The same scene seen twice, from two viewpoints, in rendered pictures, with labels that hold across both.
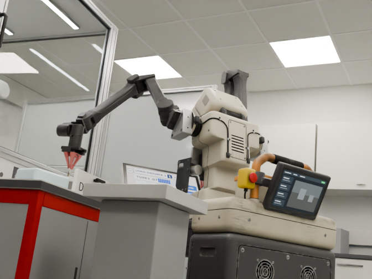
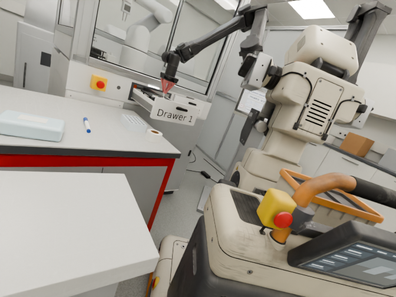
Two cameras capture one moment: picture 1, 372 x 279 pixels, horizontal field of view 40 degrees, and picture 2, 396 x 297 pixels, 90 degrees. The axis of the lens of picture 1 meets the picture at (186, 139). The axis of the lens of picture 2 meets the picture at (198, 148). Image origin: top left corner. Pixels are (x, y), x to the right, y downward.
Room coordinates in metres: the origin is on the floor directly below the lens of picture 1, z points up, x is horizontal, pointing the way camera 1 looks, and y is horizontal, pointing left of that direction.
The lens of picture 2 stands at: (1.35, -0.20, 1.06)
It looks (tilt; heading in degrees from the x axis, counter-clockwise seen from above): 17 degrees down; 23
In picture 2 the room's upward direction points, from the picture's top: 21 degrees clockwise
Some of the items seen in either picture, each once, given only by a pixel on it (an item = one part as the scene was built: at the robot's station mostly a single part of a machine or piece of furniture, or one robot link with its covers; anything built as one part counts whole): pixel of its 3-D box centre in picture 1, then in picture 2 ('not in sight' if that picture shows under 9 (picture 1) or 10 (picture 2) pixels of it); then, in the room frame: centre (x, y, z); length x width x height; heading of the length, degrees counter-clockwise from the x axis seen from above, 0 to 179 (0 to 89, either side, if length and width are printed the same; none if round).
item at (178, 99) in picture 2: not in sight; (188, 106); (2.68, 0.58, 0.87); 0.29 x 0.02 x 0.11; 158
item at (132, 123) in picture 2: not in sight; (133, 123); (2.06, 0.47, 0.78); 0.12 x 0.08 x 0.04; 66
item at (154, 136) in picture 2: not in sight; (153, 135); (2.04, 0.32, 0.78); 0.07 x 0.07 x 0.04
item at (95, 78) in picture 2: not in sight; (98, 83); (2.08, 0.80, 0.88); 0.07 x 0.05 x 0.07; 158
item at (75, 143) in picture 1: (75, 144); (170, 72); (2.26, 0.50, 1.06); 0.10 x 0.07 x 0.07; 67
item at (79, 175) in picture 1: (92, 187); (176, 112); (2.27, 0.40, 0.87); 0.29 x 0.02 x 0.11; 158
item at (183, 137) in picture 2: not in sight; (119, 133); (2.61, 1.12, 0.40); 1.03 x 0.95 x 0.80; 158
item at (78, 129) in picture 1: (76, 131); (173, 60); (2.26, 0.51, 1.12); 0.07 x 0.06 x 0.07; 67
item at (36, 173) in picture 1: (42, 179); (32, 125); (1.64, 0.45, 0.78); 0.15 x 0.10 x 0.04; 146
